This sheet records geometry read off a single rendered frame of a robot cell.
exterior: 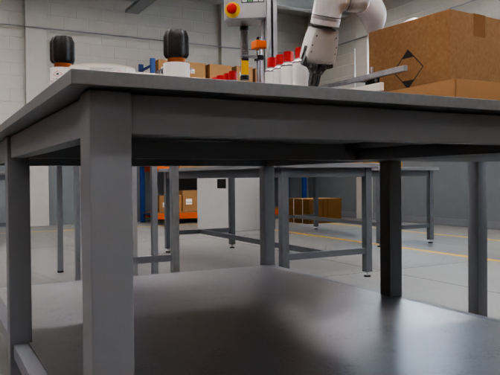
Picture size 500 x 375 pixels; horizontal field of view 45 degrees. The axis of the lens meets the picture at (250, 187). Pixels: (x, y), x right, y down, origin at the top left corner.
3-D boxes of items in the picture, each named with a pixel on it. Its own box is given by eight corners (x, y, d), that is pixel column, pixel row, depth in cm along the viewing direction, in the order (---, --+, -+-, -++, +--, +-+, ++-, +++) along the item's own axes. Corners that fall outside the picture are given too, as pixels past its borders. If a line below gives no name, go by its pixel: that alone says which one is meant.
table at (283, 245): (158, 251, 573) (158, 169, 572) (234, 246, 611) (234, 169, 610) (280, 288, 379) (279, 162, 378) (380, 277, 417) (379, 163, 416)
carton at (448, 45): (368, 122, 184) (367, 32, 183) (423, 125, 197) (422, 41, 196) (450, 112, 158) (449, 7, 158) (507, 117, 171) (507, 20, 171)
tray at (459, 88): (356, 114, 142) (356, 97, 142) (439, 118, 154) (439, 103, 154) (454, 99, 116) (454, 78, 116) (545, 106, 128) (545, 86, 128)
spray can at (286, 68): (277, 117, 195) (277, 52, 195) (291, 117, 197) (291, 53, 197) (286, 115, 190) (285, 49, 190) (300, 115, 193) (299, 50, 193)
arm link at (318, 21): (331, 16, 180) (329, 27, 181) (306, 13, 176) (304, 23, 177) (347, 20, 173) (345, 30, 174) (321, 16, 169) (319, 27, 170)
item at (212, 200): (197, 229, 823) (196, 138, 821) (232, 227, 862) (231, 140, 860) (228, 232, 769) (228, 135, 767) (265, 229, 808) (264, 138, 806)
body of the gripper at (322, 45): (332, 24, 181) (324, 62, 184) (303, 20, 176) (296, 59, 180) (346, 27, 175) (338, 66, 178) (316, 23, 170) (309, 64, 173)
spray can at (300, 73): (289, 114, 189) (289, 48, 189) (303, 115, 192) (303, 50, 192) (297, 113, 185) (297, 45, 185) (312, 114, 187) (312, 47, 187)
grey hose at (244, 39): (238, 79, 243) (238, 27, 242) (246, 80, 244) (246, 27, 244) (242, 79, 239) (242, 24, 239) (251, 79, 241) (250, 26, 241)
